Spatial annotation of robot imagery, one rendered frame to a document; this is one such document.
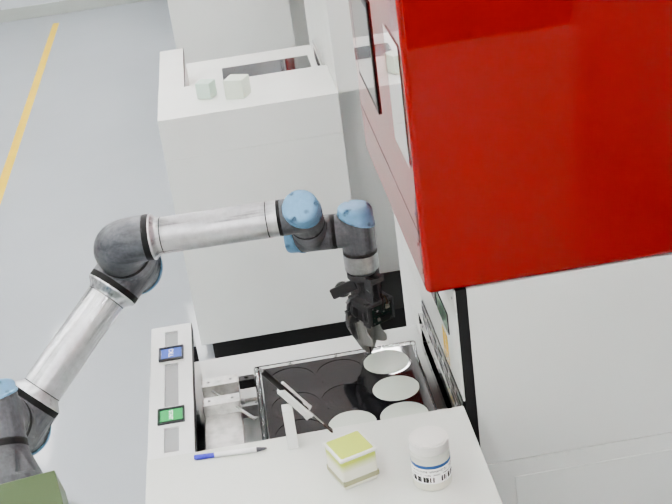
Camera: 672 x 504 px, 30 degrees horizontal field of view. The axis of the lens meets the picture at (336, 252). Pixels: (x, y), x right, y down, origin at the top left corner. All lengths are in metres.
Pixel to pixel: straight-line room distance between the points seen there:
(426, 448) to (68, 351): 0.85
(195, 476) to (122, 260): 0.48
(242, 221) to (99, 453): 1.95
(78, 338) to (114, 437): 1.76
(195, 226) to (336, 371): 0.48
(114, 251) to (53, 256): 3.32
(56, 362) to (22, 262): 3.25
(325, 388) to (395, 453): 0.40
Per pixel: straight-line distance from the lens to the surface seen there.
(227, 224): 2.54
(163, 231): 2.56
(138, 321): 5.13
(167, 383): 2.73
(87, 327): 2.68
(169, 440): 2.54
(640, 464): 2.67
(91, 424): 4.52
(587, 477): 2.65
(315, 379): 2.75
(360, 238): 2.64
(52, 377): 2.68
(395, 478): 2.31
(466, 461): 2.33
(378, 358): 2.80
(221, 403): 2.71
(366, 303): 2.71
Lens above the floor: 2.31
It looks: 25 degrees down
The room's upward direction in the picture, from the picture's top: 8 degrees counter-clockwise
